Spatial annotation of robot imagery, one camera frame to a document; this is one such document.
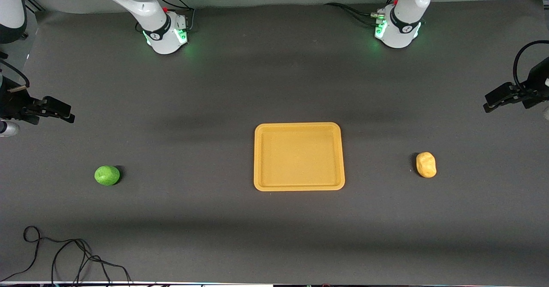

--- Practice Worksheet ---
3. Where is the yellow plastic tray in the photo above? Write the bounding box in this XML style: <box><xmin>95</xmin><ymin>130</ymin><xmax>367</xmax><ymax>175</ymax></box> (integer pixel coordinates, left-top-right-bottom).
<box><xmin>253</xmin><ymin>122</ymin><xmax>346</xmax><ymax>192</ymax></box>

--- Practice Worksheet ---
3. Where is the dark grey table mat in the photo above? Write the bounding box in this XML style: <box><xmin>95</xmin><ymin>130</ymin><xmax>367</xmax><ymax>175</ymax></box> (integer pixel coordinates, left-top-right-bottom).
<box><xmin>0</xmin><ymin>0</ymin><xmax>549</xmax><ymax>286</ymax></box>

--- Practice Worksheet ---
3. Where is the black base cable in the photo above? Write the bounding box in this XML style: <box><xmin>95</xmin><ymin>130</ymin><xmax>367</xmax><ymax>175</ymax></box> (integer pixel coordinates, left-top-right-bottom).
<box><xmin>157</xmin><ymin>0</ymin><xmax>196</xmax><ymax>33</ymax></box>
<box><xmin>324</xmin><ymin>0</ymin><xmax>400</xmax><ymax>27</ymax></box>

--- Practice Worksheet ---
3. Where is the yellow-brown potato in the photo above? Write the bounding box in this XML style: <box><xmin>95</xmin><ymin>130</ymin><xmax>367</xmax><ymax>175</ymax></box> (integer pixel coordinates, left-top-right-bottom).
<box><xmin>416</xmin><ymin>151</ymin><xmax>437</xmax><ymax>178</ymax></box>

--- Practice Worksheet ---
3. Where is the black left base cable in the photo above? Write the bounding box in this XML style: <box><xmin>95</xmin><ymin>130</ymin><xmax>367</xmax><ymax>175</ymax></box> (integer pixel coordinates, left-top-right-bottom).
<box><xmin>324</xmin><ymin>0</ymin><xmax>400</xmax><ymax>27</ymax></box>

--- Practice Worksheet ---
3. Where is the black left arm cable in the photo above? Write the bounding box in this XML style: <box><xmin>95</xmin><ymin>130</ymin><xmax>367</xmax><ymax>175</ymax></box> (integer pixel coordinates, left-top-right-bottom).
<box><xmin>513</xmin><ymin>40</ymin><xmax>549</xmax><ymax>91</ymax></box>

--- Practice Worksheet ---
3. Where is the black right base cable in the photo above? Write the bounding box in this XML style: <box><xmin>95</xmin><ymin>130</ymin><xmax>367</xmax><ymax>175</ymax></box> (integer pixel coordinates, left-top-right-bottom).
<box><xmin>157</xmin><ymin>0</ymin><xmax>196</xmax><ymax>33</ymax></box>

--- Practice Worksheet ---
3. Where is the green apple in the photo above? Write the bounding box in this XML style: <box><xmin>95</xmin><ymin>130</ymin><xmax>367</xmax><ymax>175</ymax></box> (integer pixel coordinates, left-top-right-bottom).
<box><xmin>94</xmin><ymin>165</ymin><xmax>121</xmax><ymax>186</ymax></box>

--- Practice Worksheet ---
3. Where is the loose thin black cable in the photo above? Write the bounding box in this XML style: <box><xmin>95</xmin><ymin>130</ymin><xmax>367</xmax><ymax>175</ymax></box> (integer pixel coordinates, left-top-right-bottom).
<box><xmin>0</xmin><ymin>226</ymin><xmax>133</xmax><ymax>287</ymax></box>

